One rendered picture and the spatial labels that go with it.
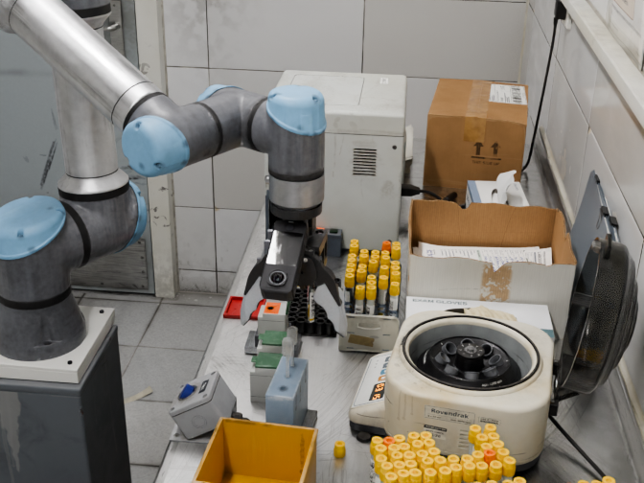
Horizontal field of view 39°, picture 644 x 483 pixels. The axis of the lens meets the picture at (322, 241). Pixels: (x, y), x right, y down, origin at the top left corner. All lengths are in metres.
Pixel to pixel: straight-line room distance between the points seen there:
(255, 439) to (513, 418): 0.35
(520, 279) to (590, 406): 0.25
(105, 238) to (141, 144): 0.42
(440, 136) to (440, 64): 0.94
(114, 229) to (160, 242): 1.86
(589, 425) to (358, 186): 0.67
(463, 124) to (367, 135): 0.43
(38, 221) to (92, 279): 2.11
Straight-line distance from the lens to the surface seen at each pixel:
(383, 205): 1.85
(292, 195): 1.21
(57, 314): 1.53
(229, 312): 1.68
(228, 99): 1.24
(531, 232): 1.82
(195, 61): 3.20
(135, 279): 3.52
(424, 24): 3.08
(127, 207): 1.57
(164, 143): 1.14
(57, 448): 1.61
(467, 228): 1.81
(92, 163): 1.53
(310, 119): 1.17
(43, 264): 1.49
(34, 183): 3.47
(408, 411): 1.30
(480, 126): 2.18
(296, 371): 1.34
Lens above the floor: 1.73
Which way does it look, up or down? 26 degrees down
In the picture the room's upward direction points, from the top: 1 degrees clockwise
